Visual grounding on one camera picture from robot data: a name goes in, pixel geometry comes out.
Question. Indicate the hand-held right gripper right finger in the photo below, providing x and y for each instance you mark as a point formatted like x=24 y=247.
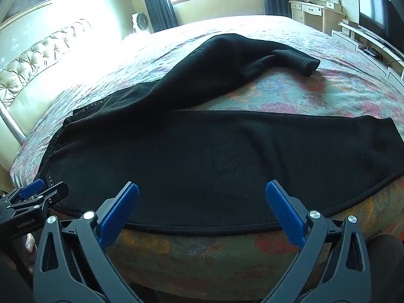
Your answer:
x=285 y=214

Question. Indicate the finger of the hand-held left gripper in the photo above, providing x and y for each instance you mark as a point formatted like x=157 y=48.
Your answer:
x=55 y=191
x=31 y=188

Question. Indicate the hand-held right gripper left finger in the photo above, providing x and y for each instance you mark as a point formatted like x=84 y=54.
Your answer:
x=119 y=213

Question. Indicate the black pants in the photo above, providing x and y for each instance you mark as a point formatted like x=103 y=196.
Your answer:
x=202 y=151

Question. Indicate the person's left hand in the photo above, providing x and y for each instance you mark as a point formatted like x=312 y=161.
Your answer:
x=30 y=247

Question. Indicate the dark cloth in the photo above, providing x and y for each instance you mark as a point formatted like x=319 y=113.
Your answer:
x=387 y=255

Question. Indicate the cream tufted headboard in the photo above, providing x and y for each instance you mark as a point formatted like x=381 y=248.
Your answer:
x=34 y=69

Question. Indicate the floral bed blanket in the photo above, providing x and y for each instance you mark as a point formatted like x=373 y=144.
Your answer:
x=299 y=91

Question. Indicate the white television stand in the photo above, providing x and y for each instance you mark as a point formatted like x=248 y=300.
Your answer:
x=363 y=42

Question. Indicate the white fan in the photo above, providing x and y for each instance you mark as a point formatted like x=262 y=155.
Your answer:
x=141 y=22

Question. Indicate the cream vanity dresser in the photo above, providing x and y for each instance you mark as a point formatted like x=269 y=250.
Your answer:
x=315 y=12

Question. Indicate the black flat television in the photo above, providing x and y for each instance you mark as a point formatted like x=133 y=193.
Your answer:
x=377 y=15

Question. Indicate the chrome bed frame rail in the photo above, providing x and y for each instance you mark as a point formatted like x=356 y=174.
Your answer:
x=12 y=123

